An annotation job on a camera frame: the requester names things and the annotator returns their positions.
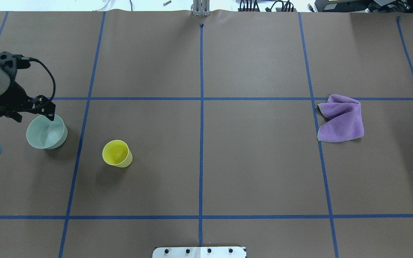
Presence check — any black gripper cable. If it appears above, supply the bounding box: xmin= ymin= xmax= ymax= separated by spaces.
xmin=20 ymin=57 xmax=56 ymax=108

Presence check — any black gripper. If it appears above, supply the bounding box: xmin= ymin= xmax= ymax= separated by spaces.
xmin=0 ymin=82 xmax=56 ymax=123

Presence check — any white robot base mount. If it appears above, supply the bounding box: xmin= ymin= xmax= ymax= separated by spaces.
xmin=152 ymin=246 xmax=247 ymax=258

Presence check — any black cable bundle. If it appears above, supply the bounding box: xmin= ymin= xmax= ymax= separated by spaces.
xmin=238 ymin=0 xmax=297 ymax=13

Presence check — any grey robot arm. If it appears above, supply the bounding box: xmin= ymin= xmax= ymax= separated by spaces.
xmin=0 ymin=51 xmax=56 ymax=123

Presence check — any pale green ceramic bowl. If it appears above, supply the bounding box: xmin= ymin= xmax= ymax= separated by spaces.
xmin=26 ymin=115 xmax=68 ymax=149

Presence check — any yellow plastic cup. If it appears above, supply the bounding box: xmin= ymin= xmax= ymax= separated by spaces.
xmin=102 ymin=139 xmax=133 ymax=168

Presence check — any purple microfiber cloth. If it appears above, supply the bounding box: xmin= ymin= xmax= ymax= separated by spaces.
xmin=317 ymin=94 xmax=365 ymax=143

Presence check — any black equipment at edge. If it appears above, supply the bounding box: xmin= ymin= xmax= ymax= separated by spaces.
xmin=314 ymin=0 xmax=413 ymax=13

